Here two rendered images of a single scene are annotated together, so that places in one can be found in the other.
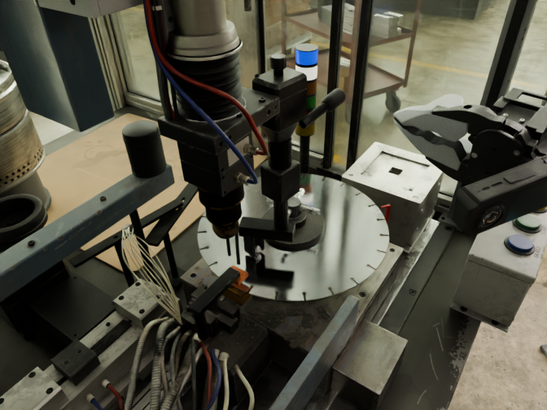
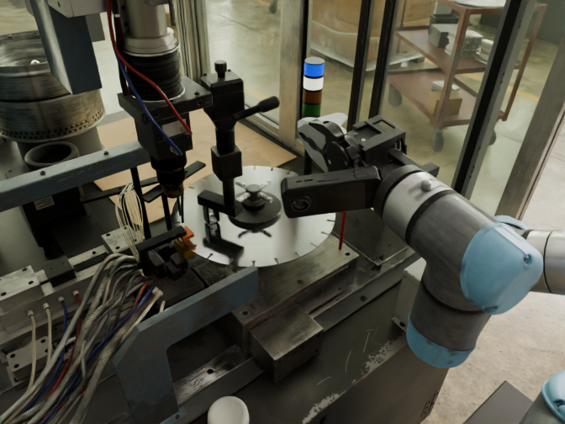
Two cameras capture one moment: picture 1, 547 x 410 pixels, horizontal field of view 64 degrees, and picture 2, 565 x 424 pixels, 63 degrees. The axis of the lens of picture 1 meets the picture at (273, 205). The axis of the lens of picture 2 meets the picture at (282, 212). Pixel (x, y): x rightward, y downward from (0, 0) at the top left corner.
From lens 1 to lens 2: 0.31 m
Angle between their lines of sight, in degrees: 12
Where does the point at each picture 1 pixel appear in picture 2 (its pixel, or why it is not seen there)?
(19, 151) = (79, 110)
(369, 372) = (277, 342)
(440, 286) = (393, 300)
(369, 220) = (320, 219)
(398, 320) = (337, 316)
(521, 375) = not seen: outside the picture
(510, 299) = not seen: hidden behind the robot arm
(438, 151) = (316, 156)
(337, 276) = (265, 254)
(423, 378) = (334, 368)
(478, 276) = (410, 294)
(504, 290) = not seen: hidden behind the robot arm
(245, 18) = (292, 27)
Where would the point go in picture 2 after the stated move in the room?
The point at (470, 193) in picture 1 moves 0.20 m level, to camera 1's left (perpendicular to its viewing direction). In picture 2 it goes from (287, 182) to (130, 155)
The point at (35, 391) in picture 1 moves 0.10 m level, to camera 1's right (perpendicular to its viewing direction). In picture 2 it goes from (22, 280) to (68, 292)
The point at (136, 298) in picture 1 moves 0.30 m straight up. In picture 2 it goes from (118, 238) to (81, 102)
